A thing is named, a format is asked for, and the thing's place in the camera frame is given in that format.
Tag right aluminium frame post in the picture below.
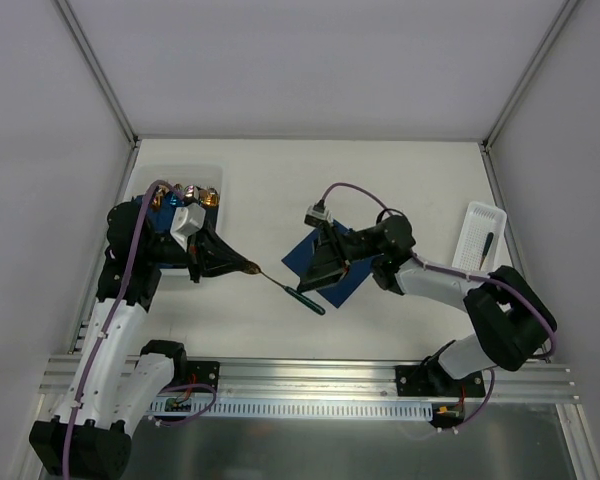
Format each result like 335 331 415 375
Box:
482 0 581 153

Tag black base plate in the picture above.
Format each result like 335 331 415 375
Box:
186 360 221 394
394 365 486 398

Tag white slotted cable duct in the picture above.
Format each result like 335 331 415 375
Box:
146 395 433 422

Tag gold fork green handle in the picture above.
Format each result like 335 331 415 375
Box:
479 232 495 269

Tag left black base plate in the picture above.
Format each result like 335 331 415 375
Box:
186 360 221 394

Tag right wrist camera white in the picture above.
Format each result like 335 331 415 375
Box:
304 199 333 228

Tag aluminium frame post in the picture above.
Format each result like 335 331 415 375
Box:
52 0 138 146
482 0 581 153

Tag aluminium mounting rail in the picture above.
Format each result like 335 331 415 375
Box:
39 352 579 401

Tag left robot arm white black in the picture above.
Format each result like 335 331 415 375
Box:
29 201 258 479

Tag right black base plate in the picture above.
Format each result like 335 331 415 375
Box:
394 365 486 398

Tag gold spoons in bin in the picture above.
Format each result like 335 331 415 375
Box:
149 184 220 212

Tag white plastic bin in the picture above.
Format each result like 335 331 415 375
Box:
129 162 225 279

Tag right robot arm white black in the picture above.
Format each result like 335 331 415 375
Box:
297 203 557 397

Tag rolled blue napkin bundles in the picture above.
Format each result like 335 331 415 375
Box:
144 191 184 233

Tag gold spoon green handle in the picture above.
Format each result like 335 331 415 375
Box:
244 262 326 316

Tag dark blue paper napkin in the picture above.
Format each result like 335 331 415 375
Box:
281 229 372 308

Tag white perforated cutlery tray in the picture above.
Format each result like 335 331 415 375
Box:
452 201 507 272

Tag left aluminium frame post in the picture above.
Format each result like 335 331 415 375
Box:
52 0 138 146

